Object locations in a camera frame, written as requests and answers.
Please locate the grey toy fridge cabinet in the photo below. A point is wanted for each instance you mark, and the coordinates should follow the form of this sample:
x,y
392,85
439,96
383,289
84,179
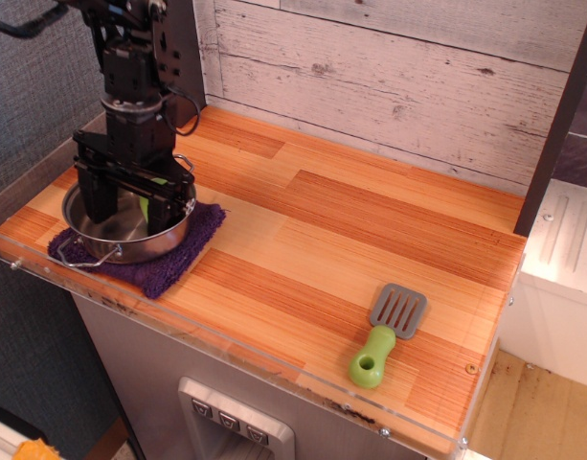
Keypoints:
x,y
185,404

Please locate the grey green toy spatula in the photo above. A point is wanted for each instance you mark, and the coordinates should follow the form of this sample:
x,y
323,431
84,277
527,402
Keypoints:
x,y
396,314

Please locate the orange yellow object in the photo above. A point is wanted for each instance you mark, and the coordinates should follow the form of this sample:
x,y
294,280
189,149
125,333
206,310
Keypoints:
x,y
35,450

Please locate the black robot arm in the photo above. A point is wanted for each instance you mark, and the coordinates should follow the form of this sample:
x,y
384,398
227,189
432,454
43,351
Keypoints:
x,y
126,35

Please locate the dark vertical post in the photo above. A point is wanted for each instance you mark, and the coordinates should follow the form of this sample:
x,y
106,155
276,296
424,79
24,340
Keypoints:
x,y
562,120

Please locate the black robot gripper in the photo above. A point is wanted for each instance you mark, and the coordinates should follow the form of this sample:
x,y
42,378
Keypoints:
x,y
138,145

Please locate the clear acrylic table guard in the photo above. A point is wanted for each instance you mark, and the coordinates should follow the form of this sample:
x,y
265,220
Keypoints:
x,y
313,232

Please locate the green toy pear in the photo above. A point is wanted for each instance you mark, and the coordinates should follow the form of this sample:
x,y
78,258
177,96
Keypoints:
x,y
143,201

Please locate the purple cloth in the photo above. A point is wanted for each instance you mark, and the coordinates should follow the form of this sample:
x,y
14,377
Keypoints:
x,y
155,277

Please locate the stainless steel pot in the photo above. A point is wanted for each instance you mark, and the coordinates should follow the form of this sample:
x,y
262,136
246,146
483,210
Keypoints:
x,y
123,238

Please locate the white toy sink unit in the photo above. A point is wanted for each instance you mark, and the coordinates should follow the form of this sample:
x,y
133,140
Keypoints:
x,y
545,321

